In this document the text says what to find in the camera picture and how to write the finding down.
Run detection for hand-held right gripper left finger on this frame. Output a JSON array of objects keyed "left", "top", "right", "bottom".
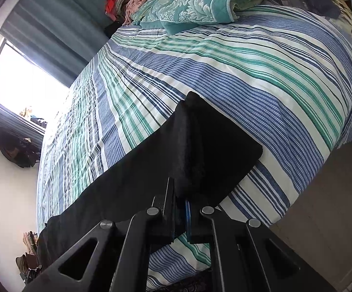
[{"left": 21, "top": 177, "right": 176, "bottom": 292}]

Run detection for small items at window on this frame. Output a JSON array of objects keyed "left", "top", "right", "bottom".
[{"left": 19, "top": 106, "right": 48, "bottom": 129}]

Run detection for black pants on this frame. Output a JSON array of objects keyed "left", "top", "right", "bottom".
[{"left": 36, "top": 91, "right": 263, "bottom": 273}]

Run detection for pink cloth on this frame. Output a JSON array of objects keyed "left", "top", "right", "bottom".
[{"left": 125, "top": 0, "right": 150, "bottom": 25}]

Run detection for blue curtain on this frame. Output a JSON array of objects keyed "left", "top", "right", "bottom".
[{"left": 0, "top": 0, "right": 128, "bottom": 89}]

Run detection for hanging dark clothes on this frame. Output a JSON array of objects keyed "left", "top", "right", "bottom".
[{"left": 0, "top": 122, "right": 42, "bottom": 169}]

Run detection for pile of light clothes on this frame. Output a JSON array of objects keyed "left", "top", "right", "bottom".
[{"left": 23, "top": 231, "right": 40, "bottom": 254}]

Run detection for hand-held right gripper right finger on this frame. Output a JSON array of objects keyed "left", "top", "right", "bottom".
[{"left": 185, "top": 200, "right": 337, "bottom": 292}]

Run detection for cream floral pillow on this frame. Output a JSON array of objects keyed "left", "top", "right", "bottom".
[{"left": 328, "top": 0, "right": 352, "bottom": 42}]

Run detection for striped bed cover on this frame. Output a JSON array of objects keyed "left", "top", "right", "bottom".
[{"left": 36, "top": 4, "right": 352, "bottom": 291}]

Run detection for window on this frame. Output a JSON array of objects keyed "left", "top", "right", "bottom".
[{"left": 0, "top": 38, "right": 71, "bottom": 120}]

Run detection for olive brown clothes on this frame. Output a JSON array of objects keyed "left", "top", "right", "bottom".
[{"left": 16, "top": 252, "right": 42, "bottom": 283}]

